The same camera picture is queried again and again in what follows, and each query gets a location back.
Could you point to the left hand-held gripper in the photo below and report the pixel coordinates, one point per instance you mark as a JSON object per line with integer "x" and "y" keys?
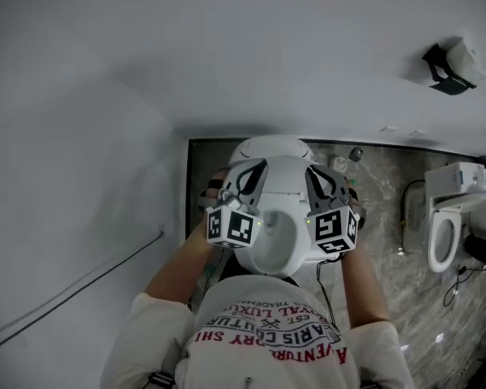
{"x": 231, "y": 227}

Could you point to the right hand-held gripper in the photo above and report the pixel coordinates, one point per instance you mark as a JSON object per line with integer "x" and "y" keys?
{"x": 330, "y": 229}

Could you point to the person's right hand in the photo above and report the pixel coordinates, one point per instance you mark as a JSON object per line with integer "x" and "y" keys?
{"x": 358, "y": 207}

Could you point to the white wall plate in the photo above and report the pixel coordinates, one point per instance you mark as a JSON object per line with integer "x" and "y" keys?
{"x": 417, "y": 132}
{"x": 389, "y": 129}

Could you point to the person's left forearm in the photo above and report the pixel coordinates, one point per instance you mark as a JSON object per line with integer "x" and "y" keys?
{"x": 174, "y": 266}

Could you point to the person's left hand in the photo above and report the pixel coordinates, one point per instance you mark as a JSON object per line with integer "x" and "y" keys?
{"x": 218, "y": 174}

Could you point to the white paper roll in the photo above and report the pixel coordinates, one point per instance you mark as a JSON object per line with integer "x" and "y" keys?
{"x": 461, "y": 55}

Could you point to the person's right forearm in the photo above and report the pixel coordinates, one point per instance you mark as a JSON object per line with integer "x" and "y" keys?
{"x": 364, "y": 282}

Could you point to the white toilet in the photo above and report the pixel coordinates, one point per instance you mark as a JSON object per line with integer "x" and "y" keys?
{"x": 275, "y": 146}
{"x": 445, "y": 233}

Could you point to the person's white printed shirt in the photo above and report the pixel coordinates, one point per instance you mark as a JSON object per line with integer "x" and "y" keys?
{"x": 275, "y": 338}

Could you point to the black paper holder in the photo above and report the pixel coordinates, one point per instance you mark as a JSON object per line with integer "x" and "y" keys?
{"x": 437, "y": 67}

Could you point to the white plastic helmet-like dome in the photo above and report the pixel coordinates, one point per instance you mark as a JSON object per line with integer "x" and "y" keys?
{"x": 285, "y": 174}

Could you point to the black bag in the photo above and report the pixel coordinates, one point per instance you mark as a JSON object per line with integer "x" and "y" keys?
{"x": 484, "y": 247}

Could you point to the white round brush holder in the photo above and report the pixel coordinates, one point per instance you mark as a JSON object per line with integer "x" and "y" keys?
{"x": 339, "y": 163}

